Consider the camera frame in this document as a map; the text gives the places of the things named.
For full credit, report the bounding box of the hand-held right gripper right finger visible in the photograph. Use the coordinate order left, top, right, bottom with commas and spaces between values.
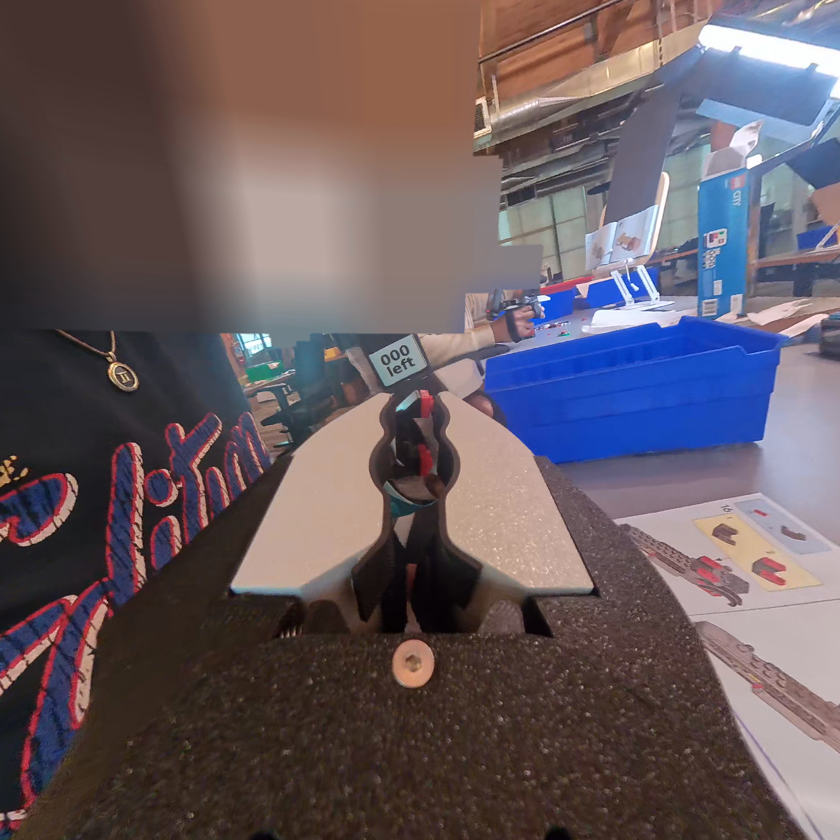
436, 390, 597, 636

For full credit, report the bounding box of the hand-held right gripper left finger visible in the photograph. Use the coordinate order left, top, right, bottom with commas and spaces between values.
228, 392, 396, 627

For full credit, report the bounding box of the grey black toy brick model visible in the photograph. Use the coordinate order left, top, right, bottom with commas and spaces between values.
394, 420, 448, 501

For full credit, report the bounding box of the brick instruction booklet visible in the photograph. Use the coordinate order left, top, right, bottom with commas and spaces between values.
617, 492, 840, 840

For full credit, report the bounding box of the another person's forearm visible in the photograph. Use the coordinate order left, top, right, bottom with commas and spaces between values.
420, 322, 497, 370

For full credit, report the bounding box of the black office chair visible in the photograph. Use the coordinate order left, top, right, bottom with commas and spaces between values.
252, 381, 317, 454

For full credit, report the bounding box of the blue plastic storage bin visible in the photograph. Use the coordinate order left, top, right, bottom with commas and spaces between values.
538, 268, 660, 319
484, 317, 786, 464

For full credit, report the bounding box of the white paper sheet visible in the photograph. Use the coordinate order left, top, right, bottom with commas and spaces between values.
583, 307, 685, 330

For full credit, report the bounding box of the instruction booklet on stand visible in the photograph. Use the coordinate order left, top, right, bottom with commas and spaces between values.
586, 205, 659, 269

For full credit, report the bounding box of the white booklet stand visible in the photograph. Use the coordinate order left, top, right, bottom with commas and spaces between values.
610, 259, 677, 311

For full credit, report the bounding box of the person's printed black shirt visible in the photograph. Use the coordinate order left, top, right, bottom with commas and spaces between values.
0, 330, 273, 834

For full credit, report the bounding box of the wood-framed black board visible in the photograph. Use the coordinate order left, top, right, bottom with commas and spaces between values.
602, 85, 685, 263

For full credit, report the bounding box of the blue toy brick set box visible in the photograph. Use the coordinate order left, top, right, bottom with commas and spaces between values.
697, 121, 765, 318

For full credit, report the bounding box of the ceiling light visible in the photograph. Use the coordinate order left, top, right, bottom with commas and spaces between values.
697, 23, 840, 99

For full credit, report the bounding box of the gold pendant necklace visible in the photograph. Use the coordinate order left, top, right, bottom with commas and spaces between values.
56, 330, 140, 393

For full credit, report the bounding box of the metal air duct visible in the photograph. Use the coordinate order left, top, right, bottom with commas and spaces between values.
489, 49, 664, 135

